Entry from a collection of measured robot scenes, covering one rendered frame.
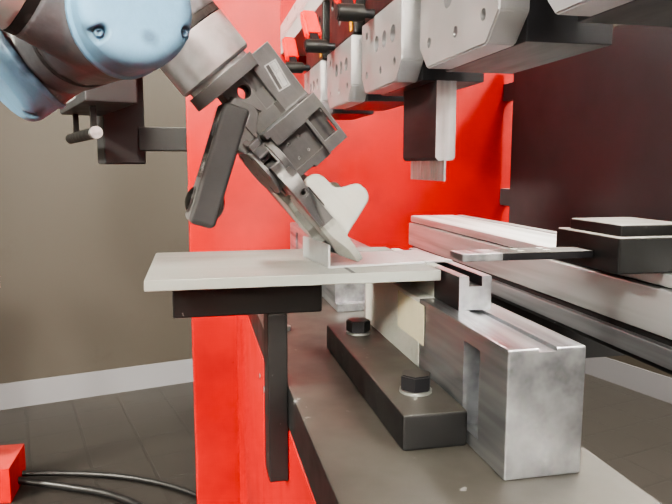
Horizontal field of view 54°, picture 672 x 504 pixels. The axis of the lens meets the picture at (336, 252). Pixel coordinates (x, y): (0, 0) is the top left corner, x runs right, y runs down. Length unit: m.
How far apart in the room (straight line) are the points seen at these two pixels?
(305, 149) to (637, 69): 0.76
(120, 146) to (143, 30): 1.63
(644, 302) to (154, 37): 0.57
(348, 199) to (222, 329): 0.97
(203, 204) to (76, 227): 2.66
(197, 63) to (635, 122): 0.84
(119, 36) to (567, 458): 0.41
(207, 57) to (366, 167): 1.00
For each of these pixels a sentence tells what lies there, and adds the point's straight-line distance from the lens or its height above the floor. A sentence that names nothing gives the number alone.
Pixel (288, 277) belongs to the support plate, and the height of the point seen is 1.00.
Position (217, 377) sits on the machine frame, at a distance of 1.58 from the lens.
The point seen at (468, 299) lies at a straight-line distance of 0.58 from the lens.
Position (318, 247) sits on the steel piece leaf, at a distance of 0.64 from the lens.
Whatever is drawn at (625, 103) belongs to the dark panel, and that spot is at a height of 1.20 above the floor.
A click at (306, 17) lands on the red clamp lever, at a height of 1.30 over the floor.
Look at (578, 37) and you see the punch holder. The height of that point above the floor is 1.18.
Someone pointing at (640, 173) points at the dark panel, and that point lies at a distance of 1.23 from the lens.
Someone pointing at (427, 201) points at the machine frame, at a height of 1.01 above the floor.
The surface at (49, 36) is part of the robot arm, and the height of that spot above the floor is 1.17.
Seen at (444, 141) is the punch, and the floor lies 1.12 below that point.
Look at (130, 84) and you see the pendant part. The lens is 1.65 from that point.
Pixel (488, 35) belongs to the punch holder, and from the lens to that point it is 0.47.
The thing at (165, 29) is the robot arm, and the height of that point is 1.18.
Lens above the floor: 1.09
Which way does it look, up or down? 7 degrees down
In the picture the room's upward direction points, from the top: straight up
